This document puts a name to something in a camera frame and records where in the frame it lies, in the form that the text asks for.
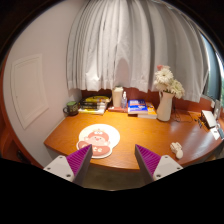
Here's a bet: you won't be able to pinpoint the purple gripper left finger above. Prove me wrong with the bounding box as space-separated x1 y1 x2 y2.
44 145 92 186

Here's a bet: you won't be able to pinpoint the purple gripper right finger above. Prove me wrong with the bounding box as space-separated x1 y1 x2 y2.
135 144 182 183

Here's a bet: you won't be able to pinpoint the white computer mouse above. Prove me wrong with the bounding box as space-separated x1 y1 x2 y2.
170 142 183 159

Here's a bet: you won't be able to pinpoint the cartoon character mouse pad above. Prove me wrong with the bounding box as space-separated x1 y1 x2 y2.
76 124 120 159

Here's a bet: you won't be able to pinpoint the white ceramic vase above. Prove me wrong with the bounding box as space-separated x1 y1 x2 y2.
157 92 174 122

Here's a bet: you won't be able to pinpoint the dark green mug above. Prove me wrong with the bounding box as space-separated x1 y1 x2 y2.
63 101 78 116

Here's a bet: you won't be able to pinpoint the blue book stack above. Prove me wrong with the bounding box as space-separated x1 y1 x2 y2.
128 99 157 119

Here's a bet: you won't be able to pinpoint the stack of dark books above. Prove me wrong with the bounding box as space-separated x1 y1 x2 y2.
78 96 111 115

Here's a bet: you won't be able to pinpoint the red tray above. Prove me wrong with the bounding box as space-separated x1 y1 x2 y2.
108 106 128 113

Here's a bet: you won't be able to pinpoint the clear sanitizer bottle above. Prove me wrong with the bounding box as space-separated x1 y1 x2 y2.
121 91 127 109

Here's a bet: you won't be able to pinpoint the white cylindrical container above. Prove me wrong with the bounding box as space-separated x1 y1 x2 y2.
112 87 123 107

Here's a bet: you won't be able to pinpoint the white and pink flowers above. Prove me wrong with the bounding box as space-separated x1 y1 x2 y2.
154 65 185 99

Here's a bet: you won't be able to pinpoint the white pleated curtain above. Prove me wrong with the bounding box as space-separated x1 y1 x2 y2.
67 0 208 102

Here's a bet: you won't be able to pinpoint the black cable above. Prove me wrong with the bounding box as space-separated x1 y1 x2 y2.
171 108 203 124

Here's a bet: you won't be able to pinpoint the white wall panel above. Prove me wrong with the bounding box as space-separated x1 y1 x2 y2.
11 54 48 129

